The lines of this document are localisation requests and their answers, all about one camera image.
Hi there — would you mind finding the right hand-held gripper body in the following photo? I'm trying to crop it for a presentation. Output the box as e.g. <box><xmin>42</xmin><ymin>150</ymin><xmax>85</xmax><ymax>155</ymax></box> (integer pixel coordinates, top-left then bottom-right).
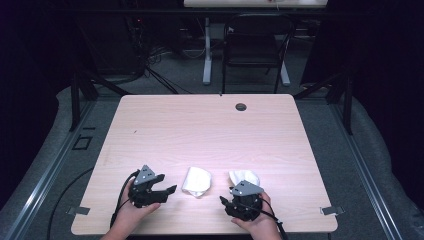
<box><xmin>223</xmin><ymin>179</ymin><xmax>266</xmax><ymax>222</ymax></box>

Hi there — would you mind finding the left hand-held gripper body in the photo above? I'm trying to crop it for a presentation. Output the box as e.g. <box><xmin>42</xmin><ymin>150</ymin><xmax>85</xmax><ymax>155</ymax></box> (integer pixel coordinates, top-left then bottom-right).
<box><xmin>128</xmin><ymin>164</ymin><xmax>168</xmax><ymax>209</ymax></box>

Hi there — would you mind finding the white sock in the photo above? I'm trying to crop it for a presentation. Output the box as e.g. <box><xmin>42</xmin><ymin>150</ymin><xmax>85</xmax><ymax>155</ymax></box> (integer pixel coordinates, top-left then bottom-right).
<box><xmin>228</xmin><ymin>169</ymin><xmax>261</xmax><ymax>188</ymax></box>
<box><xmin>181</xmin><ymin>166</ymin><xmax>213</xmax><ymax>199</ymax></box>

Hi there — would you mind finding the person's left hand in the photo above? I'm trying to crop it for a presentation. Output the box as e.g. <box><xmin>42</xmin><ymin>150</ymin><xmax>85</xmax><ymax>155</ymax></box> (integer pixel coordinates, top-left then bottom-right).
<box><xmin>110</xmin><ymin>186</ymin><xmax>162</xmax><ymax>237</ymax></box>

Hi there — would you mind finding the person's right hand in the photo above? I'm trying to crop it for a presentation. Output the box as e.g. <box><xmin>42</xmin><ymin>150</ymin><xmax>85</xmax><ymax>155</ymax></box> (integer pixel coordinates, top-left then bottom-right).
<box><xmin>231</xmin><ymin>191</ymin><xmax>283</xmax><ymax>237</ymax></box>

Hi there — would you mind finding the black folding chair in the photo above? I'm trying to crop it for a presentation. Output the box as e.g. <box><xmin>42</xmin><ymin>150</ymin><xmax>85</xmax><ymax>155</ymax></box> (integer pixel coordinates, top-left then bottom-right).
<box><xmin>221</xmin><ymin>13</ymin><xmax>298</xmax><ymax>95</ymax></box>

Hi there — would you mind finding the white desk with white legs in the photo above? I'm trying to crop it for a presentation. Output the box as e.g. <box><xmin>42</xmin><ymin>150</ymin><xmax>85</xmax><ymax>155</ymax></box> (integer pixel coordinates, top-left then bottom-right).
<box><xmin>183</xmin><ymin>0</ymin><xmax>329</xmax><ymax>87</ymax></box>

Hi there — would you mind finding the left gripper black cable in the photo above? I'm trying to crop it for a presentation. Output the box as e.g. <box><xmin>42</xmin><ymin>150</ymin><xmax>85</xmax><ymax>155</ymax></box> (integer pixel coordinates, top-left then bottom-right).
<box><xmin>109</xmin><ymin>169</ymin><xmax>140</xmax><ymax>230</ymax></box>

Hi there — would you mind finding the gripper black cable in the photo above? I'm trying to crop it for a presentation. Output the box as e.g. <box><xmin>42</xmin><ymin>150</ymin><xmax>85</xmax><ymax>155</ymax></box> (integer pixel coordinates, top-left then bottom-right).
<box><xmin>109</xmin><ymin>169</ymin><xmax>140</xmax><ymax>230</ymax></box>
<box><xmin>233</xmin><ymin>196</ymin><xmax>290</xmax><ymax>240</ymax></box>

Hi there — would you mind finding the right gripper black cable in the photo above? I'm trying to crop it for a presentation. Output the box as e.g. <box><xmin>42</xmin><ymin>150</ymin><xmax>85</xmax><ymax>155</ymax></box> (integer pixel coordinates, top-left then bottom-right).
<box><xmin>233</xmin><ymin>196</ymin><xmax>290</xmax><ymax>240</ymax></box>

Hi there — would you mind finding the thin black floor cable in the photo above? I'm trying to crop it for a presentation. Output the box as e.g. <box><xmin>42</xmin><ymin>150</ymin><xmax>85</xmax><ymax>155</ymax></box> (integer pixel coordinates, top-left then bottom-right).
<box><xmin>46</xmin><ymin>166</ymin><xmax>95</xmax><ymax>240</ymax></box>

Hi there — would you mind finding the aluminium floor rail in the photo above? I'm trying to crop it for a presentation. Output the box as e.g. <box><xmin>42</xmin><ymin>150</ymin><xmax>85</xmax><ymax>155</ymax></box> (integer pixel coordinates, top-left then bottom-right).
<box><xmin>3</xmin><ymin>99</ymin><xmax>98</xmax><ymax>240</ymax></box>
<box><xmin>328</xmin><ymin>99</ymin><xmax>406</xmax><ymax>240</ymax></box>

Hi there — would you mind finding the black metal stand frame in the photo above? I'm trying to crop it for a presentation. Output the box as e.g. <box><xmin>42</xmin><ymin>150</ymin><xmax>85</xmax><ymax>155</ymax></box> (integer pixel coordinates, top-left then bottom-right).
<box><xmin>293</xmin><ymin>68</ymin><xmax>354</xmax><ymax>136</ymax></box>
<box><xmin>68</xmin><ymin>66</ymin><xmax>131</xmax><ymax>133</ymax></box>

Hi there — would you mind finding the bundle of black cables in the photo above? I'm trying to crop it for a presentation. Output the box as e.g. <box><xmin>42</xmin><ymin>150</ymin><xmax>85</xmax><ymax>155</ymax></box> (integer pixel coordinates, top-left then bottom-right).
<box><xmin>124</xmin><ymin>14</ymin><xmax>194</xmax><ymax>95</ymax></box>

